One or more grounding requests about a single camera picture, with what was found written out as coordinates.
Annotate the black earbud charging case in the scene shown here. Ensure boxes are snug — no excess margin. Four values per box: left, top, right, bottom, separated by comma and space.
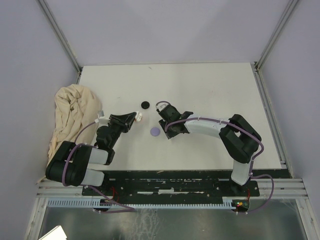
140, 101, 150, 110

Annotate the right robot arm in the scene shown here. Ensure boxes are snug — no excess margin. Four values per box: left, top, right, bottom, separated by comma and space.
155, 101, 265, 196

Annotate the white paper sheet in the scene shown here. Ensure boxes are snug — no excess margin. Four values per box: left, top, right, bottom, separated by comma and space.
39, 225, 68, 240

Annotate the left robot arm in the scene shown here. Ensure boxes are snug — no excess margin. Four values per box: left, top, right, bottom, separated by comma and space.
45, 111, 142, 195

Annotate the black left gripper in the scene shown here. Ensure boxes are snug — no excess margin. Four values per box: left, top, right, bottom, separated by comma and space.
108, 111, 137, 149

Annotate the cream crumpled cloth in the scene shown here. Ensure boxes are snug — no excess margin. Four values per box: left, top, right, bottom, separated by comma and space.
48, 84, 102, 162

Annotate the lilac earbud charging case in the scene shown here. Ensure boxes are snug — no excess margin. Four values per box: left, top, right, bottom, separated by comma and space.
150, 127, 161, 137

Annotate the white earbud charging case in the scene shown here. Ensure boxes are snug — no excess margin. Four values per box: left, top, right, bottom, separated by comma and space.
135, 111, 143, 121

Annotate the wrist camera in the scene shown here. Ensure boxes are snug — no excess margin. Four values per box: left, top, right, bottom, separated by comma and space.
156, 102, 168, 112
97, 110, 107, 122

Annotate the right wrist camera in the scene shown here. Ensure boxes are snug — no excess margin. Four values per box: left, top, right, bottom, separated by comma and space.
156, 102, 168, 112

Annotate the slotted cable duct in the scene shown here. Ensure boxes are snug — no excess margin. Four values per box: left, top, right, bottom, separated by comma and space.
47, 196, 238, 209

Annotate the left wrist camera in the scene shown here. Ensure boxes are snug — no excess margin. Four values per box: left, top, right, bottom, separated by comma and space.
97, 110, 107, 122

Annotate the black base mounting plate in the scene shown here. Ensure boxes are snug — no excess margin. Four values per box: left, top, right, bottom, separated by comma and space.
97, 170, 260, 197

